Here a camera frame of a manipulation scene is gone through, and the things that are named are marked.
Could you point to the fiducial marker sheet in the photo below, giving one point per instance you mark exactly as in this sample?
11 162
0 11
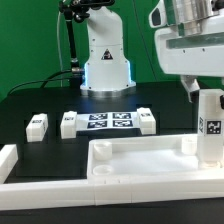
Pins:
107 120

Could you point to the white front fence rail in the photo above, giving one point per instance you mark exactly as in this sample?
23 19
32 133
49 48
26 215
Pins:
53 194

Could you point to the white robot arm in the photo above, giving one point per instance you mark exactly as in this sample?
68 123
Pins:
107 69

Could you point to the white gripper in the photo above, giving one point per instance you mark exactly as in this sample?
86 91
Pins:
189 40

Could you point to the white left fence piece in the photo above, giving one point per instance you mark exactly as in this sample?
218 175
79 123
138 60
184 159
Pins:
8 159

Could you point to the white desk top tray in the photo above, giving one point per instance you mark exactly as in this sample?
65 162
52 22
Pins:
165 155

